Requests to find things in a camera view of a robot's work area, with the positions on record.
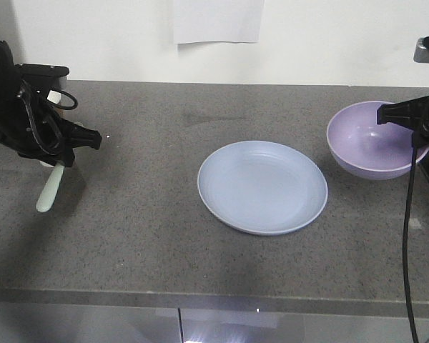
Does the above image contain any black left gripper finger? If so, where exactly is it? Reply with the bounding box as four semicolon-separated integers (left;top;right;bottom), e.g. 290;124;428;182
62;120;102;150

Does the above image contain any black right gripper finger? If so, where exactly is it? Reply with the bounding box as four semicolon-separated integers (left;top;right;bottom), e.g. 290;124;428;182
376;96;429;126

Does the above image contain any white paper sheet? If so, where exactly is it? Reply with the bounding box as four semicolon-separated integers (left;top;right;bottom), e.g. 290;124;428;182
173;0;265;44

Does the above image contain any light blue plate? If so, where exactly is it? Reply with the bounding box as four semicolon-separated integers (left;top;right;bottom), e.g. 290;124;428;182
197;141;328;236

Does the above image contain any pale green plastic spoon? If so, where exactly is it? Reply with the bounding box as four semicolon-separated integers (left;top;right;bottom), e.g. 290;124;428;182
36;164;64;213

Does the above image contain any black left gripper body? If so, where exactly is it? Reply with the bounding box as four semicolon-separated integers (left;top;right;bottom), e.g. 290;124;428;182
0;41;54;165

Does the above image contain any black right camera cable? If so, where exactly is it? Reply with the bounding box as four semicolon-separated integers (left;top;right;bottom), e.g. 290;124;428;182
402;94;429;343

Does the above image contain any purple plastic bowl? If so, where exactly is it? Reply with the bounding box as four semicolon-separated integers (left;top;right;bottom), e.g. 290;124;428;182
326;101;413;180

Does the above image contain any brown paper cup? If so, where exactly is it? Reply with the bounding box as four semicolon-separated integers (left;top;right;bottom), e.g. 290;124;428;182
39;78;83;168

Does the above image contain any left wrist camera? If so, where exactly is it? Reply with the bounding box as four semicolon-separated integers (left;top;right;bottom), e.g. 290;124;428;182
15;64;69;89

